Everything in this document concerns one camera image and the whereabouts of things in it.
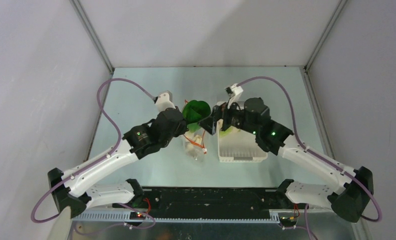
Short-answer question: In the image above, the green bok choy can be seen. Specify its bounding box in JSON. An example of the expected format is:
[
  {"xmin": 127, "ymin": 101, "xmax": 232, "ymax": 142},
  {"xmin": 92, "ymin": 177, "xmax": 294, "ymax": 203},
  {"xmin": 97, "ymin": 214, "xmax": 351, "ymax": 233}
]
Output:
[{"xmin": 182, "ymin": 100, "xmax": 211, "ymax": 133}]

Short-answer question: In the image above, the clear zip top bag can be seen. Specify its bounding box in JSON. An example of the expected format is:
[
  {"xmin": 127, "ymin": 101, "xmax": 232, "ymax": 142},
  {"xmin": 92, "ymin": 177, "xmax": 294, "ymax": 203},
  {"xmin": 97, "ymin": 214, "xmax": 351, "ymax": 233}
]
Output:
[{"xmin": 181, "ymin": 100, "xmax": 211, "ymax": 162}]

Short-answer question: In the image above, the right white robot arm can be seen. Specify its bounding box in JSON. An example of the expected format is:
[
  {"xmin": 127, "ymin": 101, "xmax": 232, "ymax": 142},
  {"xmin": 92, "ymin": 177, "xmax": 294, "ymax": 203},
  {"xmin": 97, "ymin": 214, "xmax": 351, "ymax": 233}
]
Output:
[{"xmin": 198, "ymin": 97, "xmax": 374, "ymax": 223}]

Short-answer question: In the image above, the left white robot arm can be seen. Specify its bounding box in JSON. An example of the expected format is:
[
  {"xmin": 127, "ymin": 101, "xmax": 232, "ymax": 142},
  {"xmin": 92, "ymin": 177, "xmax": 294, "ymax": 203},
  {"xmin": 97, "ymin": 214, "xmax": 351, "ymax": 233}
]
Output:
[{"xmin": 47, "ymin": 107, "xmax": 187, "ymax": 218}]

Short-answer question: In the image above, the pale green cabbage leaf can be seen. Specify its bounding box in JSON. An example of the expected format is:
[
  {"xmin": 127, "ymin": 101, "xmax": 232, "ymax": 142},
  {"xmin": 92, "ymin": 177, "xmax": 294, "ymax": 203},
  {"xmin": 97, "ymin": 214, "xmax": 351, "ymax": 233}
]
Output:
[{"xmin": 219, "ymin": 127, "xmax": 241, "ymax": 138}]

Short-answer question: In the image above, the white plastic basket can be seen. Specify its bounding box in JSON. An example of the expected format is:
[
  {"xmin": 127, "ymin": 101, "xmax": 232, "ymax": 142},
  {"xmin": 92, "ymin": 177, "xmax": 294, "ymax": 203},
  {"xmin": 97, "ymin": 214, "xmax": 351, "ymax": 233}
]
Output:
[{"xmin": 217, "ymin": 120, "xmax": 268, "ymax": 163}]

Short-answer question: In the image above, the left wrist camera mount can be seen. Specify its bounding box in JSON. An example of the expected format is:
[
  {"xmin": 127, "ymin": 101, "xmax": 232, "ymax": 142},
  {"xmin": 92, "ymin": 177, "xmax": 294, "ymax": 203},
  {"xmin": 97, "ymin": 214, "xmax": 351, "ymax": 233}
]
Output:
[{"xmin": 154, "ymin": 90, "xmax": 176, "ymax": 112}]

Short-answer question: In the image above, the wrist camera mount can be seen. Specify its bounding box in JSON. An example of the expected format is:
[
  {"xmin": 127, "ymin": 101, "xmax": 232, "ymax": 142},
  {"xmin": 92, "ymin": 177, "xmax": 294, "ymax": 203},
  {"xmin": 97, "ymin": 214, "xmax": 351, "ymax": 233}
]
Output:
[
  {"xmin": 154, "ymin": 90, "xmax": 176, "ymax": 112},
  {"xmin": 225, "ymin": 83, "xmax": 243, "ymax": 109}
]

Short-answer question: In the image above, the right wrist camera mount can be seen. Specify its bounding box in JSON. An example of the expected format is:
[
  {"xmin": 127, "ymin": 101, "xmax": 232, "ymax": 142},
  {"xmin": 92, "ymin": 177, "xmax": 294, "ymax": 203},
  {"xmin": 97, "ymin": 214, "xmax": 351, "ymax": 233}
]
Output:
[{"xmin": 225, "ymin": 83, "xmax": 243, "ymax": 109}]

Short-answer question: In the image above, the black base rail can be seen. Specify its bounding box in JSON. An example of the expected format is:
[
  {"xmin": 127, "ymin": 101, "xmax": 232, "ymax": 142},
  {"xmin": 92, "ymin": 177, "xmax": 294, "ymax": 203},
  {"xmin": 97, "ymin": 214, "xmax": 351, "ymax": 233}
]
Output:
[{"xmin": 127, "ymin": 186, "xmax": 295, "ymax": 220}]

